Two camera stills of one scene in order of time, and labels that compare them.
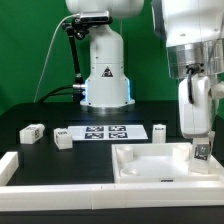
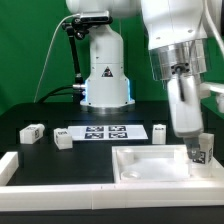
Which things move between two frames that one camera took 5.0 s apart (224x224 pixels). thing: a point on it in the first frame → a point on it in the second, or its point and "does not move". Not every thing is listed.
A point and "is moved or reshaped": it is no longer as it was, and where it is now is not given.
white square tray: x=159 y=163 does not move
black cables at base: x=52 y=93 does not move
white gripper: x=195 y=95 → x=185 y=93
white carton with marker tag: x=201 y=154 is moved or reshaped
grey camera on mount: x=95 y=17 does not move
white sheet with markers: x=108 y=132 does not move
